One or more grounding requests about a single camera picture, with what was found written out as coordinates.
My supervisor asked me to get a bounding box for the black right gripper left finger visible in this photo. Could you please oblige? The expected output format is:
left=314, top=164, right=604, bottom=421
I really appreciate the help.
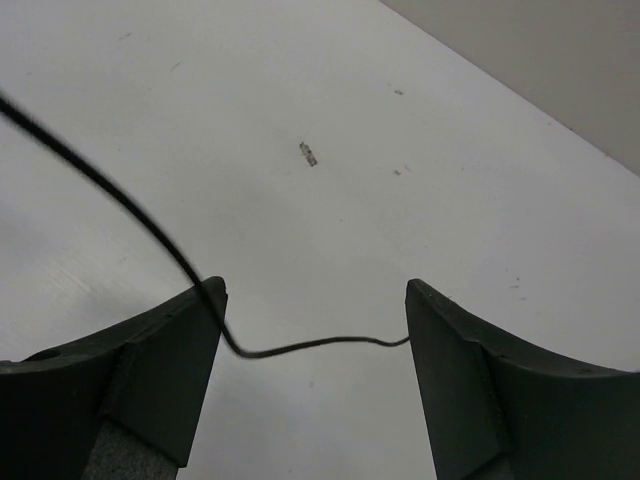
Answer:
left=1, top=290, right=220, bottom=479

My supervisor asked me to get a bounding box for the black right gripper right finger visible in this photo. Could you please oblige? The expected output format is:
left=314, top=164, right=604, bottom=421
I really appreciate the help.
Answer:
left=405, top=279, right=639, bottom=479

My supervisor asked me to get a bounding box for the thin black headphone cable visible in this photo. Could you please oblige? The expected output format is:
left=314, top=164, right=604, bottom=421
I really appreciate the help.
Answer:
left=0, top=94, right=411, bottom=359

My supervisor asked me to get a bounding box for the small grey sticker scrap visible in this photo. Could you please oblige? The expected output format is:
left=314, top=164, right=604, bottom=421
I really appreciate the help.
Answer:
left=299, top=142, right=318, bottom=167

